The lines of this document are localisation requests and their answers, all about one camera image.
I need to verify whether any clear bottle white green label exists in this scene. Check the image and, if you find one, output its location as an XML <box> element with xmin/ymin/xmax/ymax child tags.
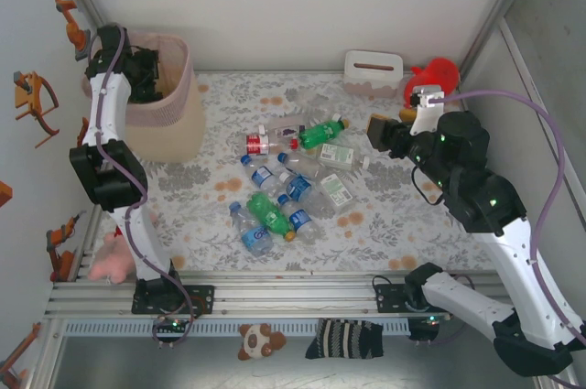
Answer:
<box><xmin>318</xmin><ymin>172</ymin><xmax>354</xmax><ymax>214</ymax></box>
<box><xmin>318</xmin><ymin>142</ymin><xmax>372</xmax><ymax>171</ymax></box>

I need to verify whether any green bottle with yellow cap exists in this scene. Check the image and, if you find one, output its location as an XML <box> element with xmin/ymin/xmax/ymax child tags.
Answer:
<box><xmin>245</xmin><ymin>191</ymin><xmax>298</xmax><ymax>243</ymax></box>
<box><xmin>298</xmin><ymin>117</ymin><xmax>351</xmax><ymax>150</ymax></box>

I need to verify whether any crushed clear bottle white cap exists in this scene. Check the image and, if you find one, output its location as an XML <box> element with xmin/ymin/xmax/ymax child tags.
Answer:
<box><xmin>284</xmin><ymin>88</ymin><xmax>343</xmax><ymax>124</ymax></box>

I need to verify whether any clear bottle with blue cap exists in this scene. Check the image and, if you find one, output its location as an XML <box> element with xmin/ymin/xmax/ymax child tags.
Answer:
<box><xmin>277</xmin><ymin>152</ymin><xmax>327</xmax><ymax>179</ymax></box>

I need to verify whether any clear bottle with grape label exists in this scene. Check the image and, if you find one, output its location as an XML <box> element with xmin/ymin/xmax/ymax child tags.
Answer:
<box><xmin>256</xmin><ymin>114</ymin><xmax>307</xmax><ymax>139</ymax></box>

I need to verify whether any clear bottle dark blue label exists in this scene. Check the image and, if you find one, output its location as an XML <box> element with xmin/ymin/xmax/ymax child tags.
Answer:
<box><xmin>241</xmin><ymin>154</ymin><xmax>283</xmax><ymax>193</ymax></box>
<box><xmin>277</xmin><ymin>194</ymin><xmax>324</xmax><ymax>243</ymax></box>
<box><xmin>278</xmin><ymin>171</ymin><xmax>335</xmax><ymax>216</ymax></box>

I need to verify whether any red label bottle red cap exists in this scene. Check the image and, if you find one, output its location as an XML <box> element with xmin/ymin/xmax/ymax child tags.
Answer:
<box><xmin>245</xmin><ymin>132</ymin><xmax>301</xmax><ymax>157</ymax></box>

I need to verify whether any clear bottle light blue label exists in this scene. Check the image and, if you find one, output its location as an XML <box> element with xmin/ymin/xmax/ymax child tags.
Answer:
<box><xmin>228</xmin><ymin>200</ymin><xmax>275</xmax><ymax>257</ymax></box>

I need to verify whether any beige bin with pink liner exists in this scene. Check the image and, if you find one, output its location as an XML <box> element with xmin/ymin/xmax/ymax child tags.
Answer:
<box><xmin>81</xmin><ymin>31</ymin><xmax>206</xmax><ymax>164</ymax></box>

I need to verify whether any white pink tissue box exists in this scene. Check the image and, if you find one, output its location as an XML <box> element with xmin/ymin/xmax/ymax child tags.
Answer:
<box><xmin>342</xmin><ymin>49</ymin><xmax>404</xmax><ymax>98</ymax></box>

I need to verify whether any red plastic toy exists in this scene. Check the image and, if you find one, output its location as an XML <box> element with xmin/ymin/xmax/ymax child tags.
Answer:
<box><xmin>402</xmin><ymin>57</ymin><xmax>461</xmax><ymax>109</ymax></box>

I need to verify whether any floral tablecloth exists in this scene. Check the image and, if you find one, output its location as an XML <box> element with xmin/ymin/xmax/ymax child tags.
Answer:
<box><xmin>98</xmin><ymin>70</ymin><xmax>507</xmax><ymax>274</ymax></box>

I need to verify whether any pink plush with dotted dress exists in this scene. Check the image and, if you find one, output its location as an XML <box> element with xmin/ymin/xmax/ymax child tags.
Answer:
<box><xmin>87</xmin><ymin>212</ymin><xmax>159</xmax><ymax>283</ymax></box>

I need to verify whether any black white striped sock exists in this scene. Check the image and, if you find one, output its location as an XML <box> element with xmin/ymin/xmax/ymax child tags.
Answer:
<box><xmin>305</xmin><ymin>318</ymin><xmax>385</xmax><ymax>361</ymax></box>

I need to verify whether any brown white panda plush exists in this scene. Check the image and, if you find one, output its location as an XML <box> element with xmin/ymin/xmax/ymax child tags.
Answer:
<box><xmin>236</xmin><ymin>322</ymin><xmax>288</xmax><ymax>362</ymax></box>

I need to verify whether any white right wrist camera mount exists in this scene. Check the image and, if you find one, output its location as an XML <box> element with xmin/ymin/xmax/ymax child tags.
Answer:
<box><xmin>408</xmin><ymin>83</ymin><xmax>446</xmax><ymax>137</ymax></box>

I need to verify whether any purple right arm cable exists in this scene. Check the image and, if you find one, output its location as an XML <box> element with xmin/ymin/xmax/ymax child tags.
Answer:
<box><xmin>429</xmin><ymin>89</ymin><xmax>586</xmax><ymax>389</ymax></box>

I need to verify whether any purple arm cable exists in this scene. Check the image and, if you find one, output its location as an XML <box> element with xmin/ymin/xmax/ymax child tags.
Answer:
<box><xmin>93</xmin><ymin>25</ymin><xmax>205</xmax><ymax>349</ymax></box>
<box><xmin>429</xmin><ymin>89</ymin><xmax>586</xmax><ymax>389</ymax></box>

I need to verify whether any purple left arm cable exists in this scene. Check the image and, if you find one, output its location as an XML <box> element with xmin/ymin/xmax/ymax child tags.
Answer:
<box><xmin>93</xmin><ymin>25</ymin><xmax>205</xmax><ymax>349</ymax></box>

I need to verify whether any orange claw wall model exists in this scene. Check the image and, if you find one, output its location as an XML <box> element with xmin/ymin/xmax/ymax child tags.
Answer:
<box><xmin>12</xmin><ymin>70</ymin><xmax>60</xmax><ymax>148</ymax></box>

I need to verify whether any aluminium right frame post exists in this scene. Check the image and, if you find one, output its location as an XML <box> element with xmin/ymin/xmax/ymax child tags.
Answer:
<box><xmin>457</xmin><ymin>0</ymin><xmax>548</xmax><ymax>83</ymax></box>

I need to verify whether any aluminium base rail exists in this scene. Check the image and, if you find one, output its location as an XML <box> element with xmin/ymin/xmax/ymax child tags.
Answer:
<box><xmin>43</xmin><ymin>272</ymin><xmax>548</xmax><ymax>319</ymax></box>

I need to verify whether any white slotted cable duct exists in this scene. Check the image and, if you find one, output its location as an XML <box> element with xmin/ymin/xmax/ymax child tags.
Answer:
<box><xmin>63</xmin><ymin>319</ymin><xmax>411</xmax><ymax>336</ymax></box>

